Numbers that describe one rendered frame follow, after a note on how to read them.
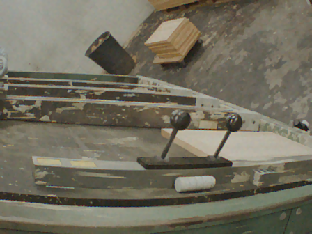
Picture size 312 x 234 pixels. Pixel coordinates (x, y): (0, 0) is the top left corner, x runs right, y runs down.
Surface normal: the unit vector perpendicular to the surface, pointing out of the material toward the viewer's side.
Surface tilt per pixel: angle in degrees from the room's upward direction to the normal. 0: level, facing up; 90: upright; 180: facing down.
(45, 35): 90
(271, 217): 90
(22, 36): 90
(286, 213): 90
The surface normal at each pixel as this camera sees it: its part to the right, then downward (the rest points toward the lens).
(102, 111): 0.40, 0.21
